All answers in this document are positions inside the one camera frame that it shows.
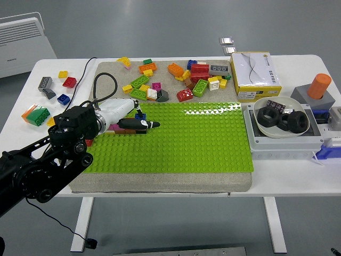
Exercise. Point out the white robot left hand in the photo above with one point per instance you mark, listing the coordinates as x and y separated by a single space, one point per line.
117 109

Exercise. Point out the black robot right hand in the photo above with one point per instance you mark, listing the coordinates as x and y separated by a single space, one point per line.
335 251

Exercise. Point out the blue square toy brick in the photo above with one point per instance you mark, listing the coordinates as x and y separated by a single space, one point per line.
191 64
64 99
141 116

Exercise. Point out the red and white brick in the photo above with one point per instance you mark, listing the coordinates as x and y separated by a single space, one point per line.
69 82

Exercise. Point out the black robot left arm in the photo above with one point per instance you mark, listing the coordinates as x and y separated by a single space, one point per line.
72 120

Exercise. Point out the small yellow toy brick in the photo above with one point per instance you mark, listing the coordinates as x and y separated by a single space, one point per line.
219 77
223 83
148 72
186 74
63 74
50 121
127 88
144 87

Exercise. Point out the thin brown toy brick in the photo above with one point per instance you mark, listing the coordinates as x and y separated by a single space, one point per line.
130 131

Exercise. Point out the lime green toy brick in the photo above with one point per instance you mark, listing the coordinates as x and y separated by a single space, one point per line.
200 88
138 94
139 81

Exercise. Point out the thin black toy brick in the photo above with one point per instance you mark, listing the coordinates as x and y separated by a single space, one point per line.
141 131

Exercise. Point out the white and orange brick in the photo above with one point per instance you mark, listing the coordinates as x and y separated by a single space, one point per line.
152 94

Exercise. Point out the red square toy brick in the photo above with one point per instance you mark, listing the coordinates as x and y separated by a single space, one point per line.
89 142

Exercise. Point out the magenta toy brick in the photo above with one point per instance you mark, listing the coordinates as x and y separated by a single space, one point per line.
156 86

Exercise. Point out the dark grey sloped brick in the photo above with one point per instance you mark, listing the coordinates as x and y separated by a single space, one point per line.
48 93
162 96

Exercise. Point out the yellow sloped toy brick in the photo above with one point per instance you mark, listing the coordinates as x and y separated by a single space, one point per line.
123 60

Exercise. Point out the long orange toy brick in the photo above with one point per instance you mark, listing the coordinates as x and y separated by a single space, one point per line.
175 70
147 68
26 112

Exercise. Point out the small dark green brick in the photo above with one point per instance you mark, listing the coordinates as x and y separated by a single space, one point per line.
227 77
147 61

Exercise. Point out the green studded baseplate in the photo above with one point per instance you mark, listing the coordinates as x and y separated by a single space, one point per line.
173 138

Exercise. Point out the flat yellow toy brick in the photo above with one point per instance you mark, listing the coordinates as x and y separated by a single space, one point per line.
179 78

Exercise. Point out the red sloped toy brick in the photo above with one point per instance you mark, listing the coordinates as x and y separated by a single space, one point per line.
185 95

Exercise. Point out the grey three-hole toy brick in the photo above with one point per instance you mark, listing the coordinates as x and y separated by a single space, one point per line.
44 83
219 69

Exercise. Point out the large dark green brick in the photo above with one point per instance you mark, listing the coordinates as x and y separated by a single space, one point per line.
38 116

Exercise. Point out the large red toy brick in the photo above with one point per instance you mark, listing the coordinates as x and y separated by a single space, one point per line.
199 72

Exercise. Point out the small white toy piece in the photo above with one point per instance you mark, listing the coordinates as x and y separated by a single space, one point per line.
202 63

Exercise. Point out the white and yellow brick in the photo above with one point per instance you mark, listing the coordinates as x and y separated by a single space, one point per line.
213 83

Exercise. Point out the white table leg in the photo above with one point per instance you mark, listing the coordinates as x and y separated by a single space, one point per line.
81 224
274 224

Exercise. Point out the grey-brown foam mat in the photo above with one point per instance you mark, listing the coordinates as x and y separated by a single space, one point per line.
170 184

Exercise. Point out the blue plastic block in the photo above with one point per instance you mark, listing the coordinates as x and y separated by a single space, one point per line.
330 153

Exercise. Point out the white panel heater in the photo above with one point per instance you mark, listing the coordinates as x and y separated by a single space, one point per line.
21 53

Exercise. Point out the grey junction box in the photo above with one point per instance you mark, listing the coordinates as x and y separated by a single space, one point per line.
282 149

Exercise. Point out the silver floor socket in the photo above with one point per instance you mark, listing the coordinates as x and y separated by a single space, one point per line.
229 50
226 40

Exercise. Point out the dark blue part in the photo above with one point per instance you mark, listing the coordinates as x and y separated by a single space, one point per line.
321 117

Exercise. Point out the large black hex nut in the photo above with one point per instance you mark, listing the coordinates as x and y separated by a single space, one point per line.
283 126
291 120
274 121

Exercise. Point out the light grey connector part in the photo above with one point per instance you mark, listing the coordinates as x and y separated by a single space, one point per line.
336 116

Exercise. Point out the yellow and white carton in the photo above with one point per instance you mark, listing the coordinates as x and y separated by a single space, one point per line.
255 74

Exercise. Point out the grey block with hole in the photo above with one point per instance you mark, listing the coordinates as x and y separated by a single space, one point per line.
323 104

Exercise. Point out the white bowl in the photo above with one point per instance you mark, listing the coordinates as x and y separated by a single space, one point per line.
294 104

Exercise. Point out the dark circuit board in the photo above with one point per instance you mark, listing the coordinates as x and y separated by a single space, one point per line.
275 104

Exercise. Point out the orange cylinder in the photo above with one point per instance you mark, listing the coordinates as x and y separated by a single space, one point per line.
319 85

